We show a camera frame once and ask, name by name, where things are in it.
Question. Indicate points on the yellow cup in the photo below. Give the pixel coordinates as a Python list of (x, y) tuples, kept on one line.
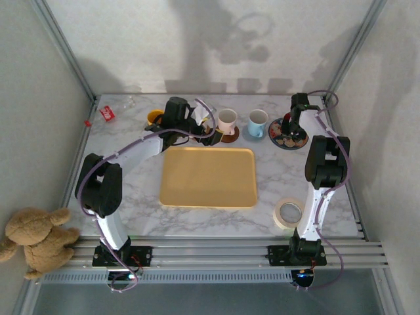
[(154, 118)]

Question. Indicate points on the aluminium frame post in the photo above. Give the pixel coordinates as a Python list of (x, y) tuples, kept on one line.
[(353, 49), (65, 49)]

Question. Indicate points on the left aluminium side rail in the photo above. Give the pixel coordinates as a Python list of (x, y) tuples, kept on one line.
[(81, 147)]

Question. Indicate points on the right aluminium frame post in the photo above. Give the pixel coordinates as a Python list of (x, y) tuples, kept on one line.
[(353, 49)]

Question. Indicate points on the clear cola bottle red label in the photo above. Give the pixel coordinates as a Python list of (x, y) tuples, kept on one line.
[(107, 113)]

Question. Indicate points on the left aluminium frame post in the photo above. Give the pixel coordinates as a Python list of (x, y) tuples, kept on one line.
[(65, 49)]

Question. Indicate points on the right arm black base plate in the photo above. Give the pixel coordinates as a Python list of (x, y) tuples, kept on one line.
[(277, 256)]

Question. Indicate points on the aluminium mounting rail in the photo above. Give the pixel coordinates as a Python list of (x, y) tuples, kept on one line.
[(210, 254)]

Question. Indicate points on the brown teddy bear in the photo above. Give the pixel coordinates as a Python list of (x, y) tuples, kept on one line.
[(33, 236)]

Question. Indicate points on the beige masking tape roll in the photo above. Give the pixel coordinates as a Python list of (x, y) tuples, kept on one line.
[(279, 216)]

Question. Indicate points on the dark brown woven coaster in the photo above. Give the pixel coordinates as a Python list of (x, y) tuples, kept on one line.
[(231, 138)]

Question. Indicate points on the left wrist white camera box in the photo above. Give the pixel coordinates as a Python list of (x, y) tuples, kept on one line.
[(199, 114)]

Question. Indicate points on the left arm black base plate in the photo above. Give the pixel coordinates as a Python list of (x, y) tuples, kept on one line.
[(141, 256)]

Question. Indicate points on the yellow plastic tray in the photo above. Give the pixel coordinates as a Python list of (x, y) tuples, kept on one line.
[(206, 177)]

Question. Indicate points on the blue illustrated round mat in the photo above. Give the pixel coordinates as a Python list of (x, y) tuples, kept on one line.
[(279, 139)]

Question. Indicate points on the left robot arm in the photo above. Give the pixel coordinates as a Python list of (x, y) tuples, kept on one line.
[(141, 151)]

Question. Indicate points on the light blue cup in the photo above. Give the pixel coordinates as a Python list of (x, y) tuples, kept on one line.
[(256, 128)]

